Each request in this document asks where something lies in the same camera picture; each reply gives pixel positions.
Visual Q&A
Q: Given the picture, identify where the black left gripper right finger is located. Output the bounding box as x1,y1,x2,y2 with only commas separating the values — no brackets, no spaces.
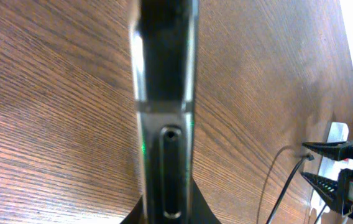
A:
191,180,221,224

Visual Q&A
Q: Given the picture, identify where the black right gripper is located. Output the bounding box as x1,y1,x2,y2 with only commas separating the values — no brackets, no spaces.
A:
301,141,353,219

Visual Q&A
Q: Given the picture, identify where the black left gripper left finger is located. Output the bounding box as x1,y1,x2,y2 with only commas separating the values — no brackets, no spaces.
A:
120,197,144,224

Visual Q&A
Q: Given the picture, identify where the black charger cable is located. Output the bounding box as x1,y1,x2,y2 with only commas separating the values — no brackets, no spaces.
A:
256,145,315,224

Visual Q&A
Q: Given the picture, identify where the black smartphone silver back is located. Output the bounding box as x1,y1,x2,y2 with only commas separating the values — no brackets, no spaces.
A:
129,0,199,223

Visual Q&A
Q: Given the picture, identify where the white power strip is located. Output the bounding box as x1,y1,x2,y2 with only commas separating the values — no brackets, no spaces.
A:
310,122,349,212

